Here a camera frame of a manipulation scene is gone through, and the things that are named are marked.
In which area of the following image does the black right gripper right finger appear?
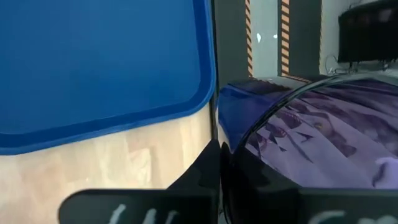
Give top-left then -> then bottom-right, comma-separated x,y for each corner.
220,142 -> 398,224

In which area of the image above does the black perforated computer case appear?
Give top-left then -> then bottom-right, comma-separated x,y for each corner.
338,0 -> 398,65

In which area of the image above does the black glossy plate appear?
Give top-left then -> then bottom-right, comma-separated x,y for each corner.
233,73 -> 398,190

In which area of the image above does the blue plastic tray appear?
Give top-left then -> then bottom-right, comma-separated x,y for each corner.
0,0 -> 218,156

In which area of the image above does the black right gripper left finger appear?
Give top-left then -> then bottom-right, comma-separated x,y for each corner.
58,139 -> 222,224

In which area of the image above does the black hazard-striped floor mat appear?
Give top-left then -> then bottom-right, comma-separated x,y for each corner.
214,0 -> 253,90
277,0 -> 323,84

